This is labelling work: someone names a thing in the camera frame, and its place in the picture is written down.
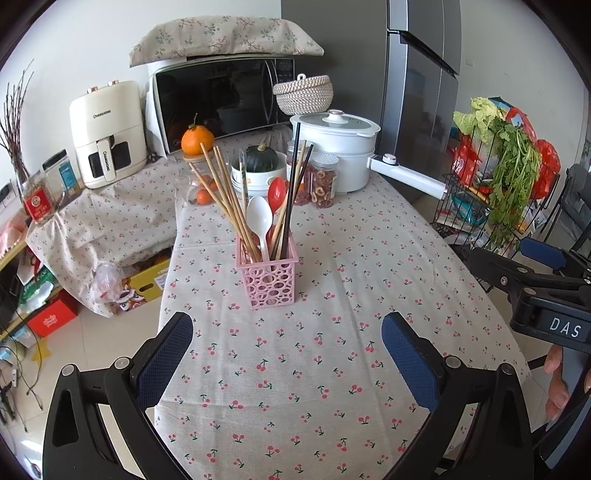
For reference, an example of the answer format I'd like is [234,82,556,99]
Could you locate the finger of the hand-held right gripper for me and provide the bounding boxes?
[521,237,574,278]
[470,248,572,302]

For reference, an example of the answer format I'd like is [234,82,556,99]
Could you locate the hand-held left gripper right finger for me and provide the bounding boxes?
[381,312,537,480]

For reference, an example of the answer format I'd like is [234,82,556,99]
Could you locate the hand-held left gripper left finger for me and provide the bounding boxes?
[41,312,195,480]

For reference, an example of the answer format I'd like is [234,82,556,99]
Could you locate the pink plastic utensil basket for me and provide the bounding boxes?
[235,226,299,310]

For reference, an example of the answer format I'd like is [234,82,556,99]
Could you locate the white plastic spoon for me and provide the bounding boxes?
[246,196,273,264]

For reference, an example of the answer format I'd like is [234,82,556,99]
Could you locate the red plastic spoon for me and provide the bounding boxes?
[266,176,288,253]

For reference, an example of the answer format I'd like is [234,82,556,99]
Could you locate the dark brown wooden chopstick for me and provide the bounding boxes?
[272,144,315,260]

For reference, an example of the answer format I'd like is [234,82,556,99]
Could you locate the black chopstick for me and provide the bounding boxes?
[279,122,302,261]

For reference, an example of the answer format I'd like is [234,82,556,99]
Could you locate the person's right hand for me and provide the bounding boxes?
[544,346,572,422]

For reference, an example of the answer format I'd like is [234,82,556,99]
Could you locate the yellow cardboard box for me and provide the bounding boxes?
[115,257,172,311]

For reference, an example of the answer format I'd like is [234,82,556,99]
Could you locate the bunch of leafy greens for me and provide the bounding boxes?
[486,117,544,251]

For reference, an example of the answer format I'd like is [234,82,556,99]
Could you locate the large red plastic bag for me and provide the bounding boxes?
[505,106,563,200]

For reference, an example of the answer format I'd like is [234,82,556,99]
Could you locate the crumpled clear plastic bag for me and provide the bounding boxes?
[87,260,126,320]

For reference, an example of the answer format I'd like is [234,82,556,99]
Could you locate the small red plastic bag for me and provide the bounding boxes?
[450,133,482,186]

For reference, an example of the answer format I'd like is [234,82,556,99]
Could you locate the cherry print tablecloth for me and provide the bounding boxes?
[154,124,533,480]

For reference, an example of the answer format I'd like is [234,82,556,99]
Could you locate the red cardboard box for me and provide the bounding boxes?
[27,297,80,341]

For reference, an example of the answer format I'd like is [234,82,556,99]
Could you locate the napa cabbage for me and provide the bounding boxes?
[452,96,507,147]

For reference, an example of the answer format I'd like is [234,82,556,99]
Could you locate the cherry print cabinet cloth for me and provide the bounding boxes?
[25,154,186,320]

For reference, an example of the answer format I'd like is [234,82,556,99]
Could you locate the grey refrigerator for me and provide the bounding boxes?
[281,0,463,209]

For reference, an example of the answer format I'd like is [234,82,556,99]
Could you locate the glass jar with wooden lid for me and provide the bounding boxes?
[181,154,223,206]

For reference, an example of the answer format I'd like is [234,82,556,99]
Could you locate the jar of red dried fruit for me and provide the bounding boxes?
[286,140,315,206]

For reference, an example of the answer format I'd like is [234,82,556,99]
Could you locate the jar of dried slices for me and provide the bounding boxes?
[308,153,339,210]

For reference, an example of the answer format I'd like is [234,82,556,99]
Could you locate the white flower-print bowl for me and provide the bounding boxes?
[230,150,290,195]

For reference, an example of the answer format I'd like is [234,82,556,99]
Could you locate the red label jar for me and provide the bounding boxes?
[20,176,59,226]

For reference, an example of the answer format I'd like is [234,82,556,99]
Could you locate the white electric cooking pot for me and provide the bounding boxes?
[289,109,448,200]

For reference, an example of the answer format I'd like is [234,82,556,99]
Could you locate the blue label snack packet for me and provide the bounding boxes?
[41,150,79,205]

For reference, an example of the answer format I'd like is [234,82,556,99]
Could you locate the dark green squash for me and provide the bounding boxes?
[243,143,280,173]

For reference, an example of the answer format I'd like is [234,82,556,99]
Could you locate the large orange with stem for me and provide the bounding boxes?
[180,113,216,157]

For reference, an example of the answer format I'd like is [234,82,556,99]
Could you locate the cream air fryer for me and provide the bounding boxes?
[69,80,149,190]

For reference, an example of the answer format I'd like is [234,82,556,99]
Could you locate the white woven lidded basket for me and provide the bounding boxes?
[272,73,334,116]

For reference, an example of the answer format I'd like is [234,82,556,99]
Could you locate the black microwave oven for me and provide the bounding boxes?
[151,56,297,156]

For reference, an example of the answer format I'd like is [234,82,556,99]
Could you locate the dry twigs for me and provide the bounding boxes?
[0,59,36,186]

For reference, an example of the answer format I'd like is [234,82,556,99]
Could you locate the floral fabric cover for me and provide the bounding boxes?
[129,17,325,68]

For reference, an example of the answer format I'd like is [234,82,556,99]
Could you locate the black wire rack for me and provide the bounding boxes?
[431,133,563,260]

